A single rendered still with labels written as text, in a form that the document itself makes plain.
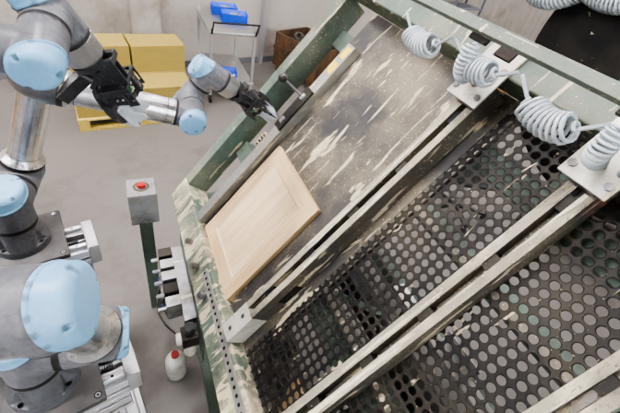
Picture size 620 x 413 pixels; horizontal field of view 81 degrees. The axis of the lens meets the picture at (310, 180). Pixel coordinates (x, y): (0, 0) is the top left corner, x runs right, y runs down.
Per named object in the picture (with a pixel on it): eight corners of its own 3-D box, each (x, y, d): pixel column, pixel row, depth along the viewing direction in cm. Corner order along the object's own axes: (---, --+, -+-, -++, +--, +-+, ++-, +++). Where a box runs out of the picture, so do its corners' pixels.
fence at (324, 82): (204, 215, 162) (196, 212, 159) (354, 49, 138) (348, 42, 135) (207, 223, 159) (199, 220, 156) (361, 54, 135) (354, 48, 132)
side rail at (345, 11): (204, 184, 183) (185, 176, 175) (358, 7, 155) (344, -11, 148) (206, 192, 179) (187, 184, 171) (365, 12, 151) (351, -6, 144)
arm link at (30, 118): (-14, 201, 111) (6, 40, 86) (1, 171, 122) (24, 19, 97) (33, 208, 117) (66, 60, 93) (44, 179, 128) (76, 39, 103)
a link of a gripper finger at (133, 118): (156, 132, 87) (135, 107, 79) (133, 135, 88) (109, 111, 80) (158, 122, 89) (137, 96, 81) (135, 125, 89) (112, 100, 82)
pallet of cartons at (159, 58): (65, 97, 370) (50, 32, 330) (176, 86, 432) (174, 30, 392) (82, 137, 326) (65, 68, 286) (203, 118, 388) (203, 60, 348)
